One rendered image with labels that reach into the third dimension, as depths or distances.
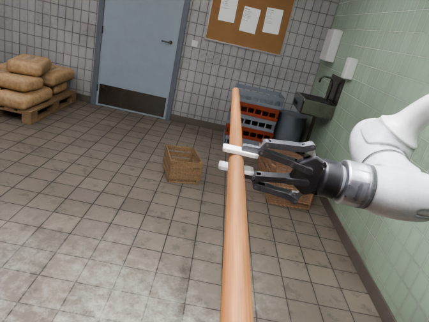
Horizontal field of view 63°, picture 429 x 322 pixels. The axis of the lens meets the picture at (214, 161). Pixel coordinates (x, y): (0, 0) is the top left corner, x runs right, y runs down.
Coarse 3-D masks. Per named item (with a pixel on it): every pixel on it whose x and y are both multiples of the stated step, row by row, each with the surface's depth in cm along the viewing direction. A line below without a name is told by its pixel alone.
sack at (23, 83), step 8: (0, 72) 380; (0, 80) 375; (8, 80) 373; (16, 80) 373; (24, 80) 374; (32, 80) 383; (40, 80) 397; (8, 88) 379; (16, 88) 375; (24, 88) 375; (32, 88) 385; (40, 88) 402
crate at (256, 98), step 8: (248, 88) 462; (256, 88) 462; (240, 96) 452; (248, 96) 465; (256, 96) 466; (264, 96) 427; (272, 96) 426; (280, 96) 451; (256, 104) 430; (264, 104) 430; (272, 104) 450; (280, 104) 429
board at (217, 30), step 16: (240, 0) 444; (256, 0) 444; (272, 0) 443; (288, 0) 442; (208, 16) 452; (240, 16) 451; (288, 16) 449; (208, 32) 460; (224, 32) 459; (240, 32) 458; (256, 32) 457; (256, 48) 464; (272, 48) 464
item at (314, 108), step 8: (320, 80) 385; (336, 80) 385; (344, 80) 362; (328, 88) 408; (336, 88) 380; (296, 96) 404; (304, 96) 384; (312, 96) 397; (328, 96) 390; (336, 96) 374; (296, 104) 396; (304, 104) 372; (312, 104) 372; (320, 104) 372; (328, 104) 373; (336, 104) 371; (304, 112) 376; (312, 112) 375; (320, 112) 375; (328, 112) 374; (312, 120) 400; (312, 128) 403; (304, 152) 414
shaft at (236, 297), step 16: (240, 112) 105; (240, 128) 87; (240, 144) 75; (240, 160) 66; (240, 176) 58; (240, 192) 53; (240, 208) 48; (240, 224) 44; (224, 240) 43; (240, 240) 41; (224, 256) 39; (240, 256) 38; (224, 272) 36; (240, 272) 35; (224, 288) 34; (240, 288) 33; (224, 304) 32; (240, 304) 31; (224, 320) 30; (240, 320) 30
